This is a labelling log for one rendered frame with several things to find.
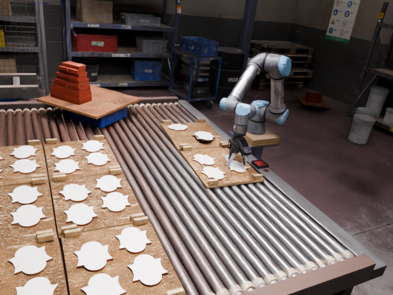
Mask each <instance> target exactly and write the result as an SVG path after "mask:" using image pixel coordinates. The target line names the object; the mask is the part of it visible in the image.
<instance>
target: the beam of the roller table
mask: <svg viewBox="0 0 393 295"><path fill-rule="evenodd" d="M178 103H179V104H180V105H181V106H182V107H183V108H184V109H185V110H186V111H187V112H189V113H190V114H191V115H192V116H193V117H194V118H195V119H197V120H198V119H206V123H207V124H208V125H209V126H210V127H211V128H212V129H213V130H214V131H215V132H216V133H217V134H218V135H219V136H220V137H221V138H222V139H223V140H224V141H228V142H229V139H232V138H231V137H230V136H229V135H227V134H226V133H224V131H222V130H221V129H220V128H218V127H217V126H216V125H215V124H214V123H213V122H211V121H210V120H209V119H208V118H206V117H205V116H204V115H202V114H201V113H200V112H199V111H198V110H197V109H195V108H194V107H193V106H192V105H190V104H189V103H188V102H186V100H178ZM252 160H258V159H256V158H255V157H254V156H253V155H252V154H251V155H248V158H247V163H248V164H249V165H250V166H251V167H252V168H253V169H254V170H255V171H256V172H257V173H259V174H263V177H264V178H265V179H266V180H267V181H268V182H269V183H270V184H272V185H273V186H274V187H275V188H276V189H277V190H278V191H279V192H281V193H282V194H283V195H284V196H286V198H287V199H289V200H290V201H291V202H292V203H293V204H295V205H296V206H297V207H298V208H299V209H300V210H301V211H303V212H304V213H305V214H306V215H307V216H308V217H309V218H310V219H312V220H313V221H314V222H315V223H317V224H318V225H319V226H320V227H321V228H322V229H323V230H324V231H326V232H327V233H328V234H329V235H330V236H331V237H332V238H334V239H335V240H336V241H337V242H338V243H339V244H341V246H343V247H344V248H345V249H346V250H348V251H350V252H351V253H352V254H353V255H354V257H355V256H358V255H362V254H365V255H367V256H368V257H369V258H370V259H371V260H373V261H374V262H375V263H376V265H375V268H374V270H373V272H372V274H371V276H370V279H369V280H372V279H375V278H377V277H380V276H382V275H383V274H384V271H385V269H386V267H387V264H385V263H384V262H383V261H382V260H381V259H379V258H378V257H377V256H375V254H373V253H372V252H371V251H369V250H368V249H367V248H366V247H365V246H363V245H362V244H361V243H360V242H359V241H357V240H356V239H355V238H353V237H352V236H351V235H350V234H348V233H347V232H346V231H345V230H344V229H343V228H341V227H340V226H339V225H337V223H335V222H334V221H332V220H331V219H330V218H329V217H328V216H327V215H325V214H324V213H323V212H322V211H321V210H319V209H318V208H316V207H315V206H314V205H313V204H312V203H310V202H309V201H308V200H307V199H306V198H305V197H303V196H302V195H300V193H299V192H297V191H296V190H294V189H293V188H292V187H291V186H290V185H289V184H287V183H286V182H285V181H284V180H283V179H281V178H280V177H278V176H277V175H276V174H275V173H274V172H273V171H271V170H270V169H269V168H263V169H258V168H257V167H256V166H254V165H253V164H252V163H251V161H252ZM264 169H267V170H269V172H266V171H264Z"/></svg>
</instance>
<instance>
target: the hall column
mask: <svg viewBox="0 0 393 295"><path fill-rule="evenodd" d="M257 3H258V0H246V4H245V8H244V15H243V22H242V29H241V34H240V40H239V48H238V49H242V50H244V51H245V52H246V54H245V58H244V64H243V71H242V74H243V73H244V71H245V69H246V64H247V60H248V56H249V50H250V43H251V37H252V33H253V26H254V20H255V16H256V9H257Z"/></svg>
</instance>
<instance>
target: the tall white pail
mask: <svg viewBox="0 0 393 295"><path fill-rule="evenodd" d="M389 92H390V90H389V89H387V88H384V87H379V86H371V90H370V95H369V97H368V101H367V104H366V108H370V109H373V110H375V111H377V114H376V116H375V118H378V117H380V114H381V111H382V108H383V106H384V104H385V101H386V99H387V96H388V94H389Z"/></svg>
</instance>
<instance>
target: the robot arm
mask: <svg viewBox="0 0 393 295"><path fill-rule="evenodd" d="M261 71H264V72H267V73H268V76H269V78H270V79H271V104H270V105H269V103H268V101H265V100H256V101H253V102H252V104H245V103H242V102H240V101H241V99H242V98H243V96H244V95H245V93H246V91H247V90H248V88H249V87H250V84H251V83H252V82H253V80H254V78H255V76H256V75H258V74H259V73H260V72H261ZM290 71H291V59H290V58H289V57H287V56H284V55H278V54H272V53H267V52H264V53H260V54H257V55H256V56H254V57H253V58H252V59H251V60H250V61H249V62H248V63H247V65H246V69H245V71H244V73H243V74H242V76H241V77H240V79H239V80H238V82H237V84H236V85H235V87H234V89H233V90H232V92H231V93H230V95H229V96H228V98H222V99H221V101H220V104H219V107H220V109H221V110H223V111H225V112H230V113H233V114H235V122H234V127H233V131H232V132H233V139H229V142H228V147H227V148H228V149H229V150H230V152H229V155H226V157H225V158H226V160H227V167H229V166H230V164H231V162H232V160H233V159H234V158H235V154H234V153H236V154H238V153H241V157H242V158H243V164H244V165H246V162H247V158H248V155H251V153H252V151H251V149H250V147H249V145H248V143H247V142H246V140H245V138H244V137H243V136H246V132H248V133H250V134H253V135H263V134H265V132H266V129H265V121H269V122H272V123H275V124H279V125H282V124H284V122H285V121H286V118H287V116H288V113H289V110H288V109H286V106H285V104H284V83H285V78H286V77H287V76H288V75H289V73H290ZM229 143H230V146H229Z"/></svg>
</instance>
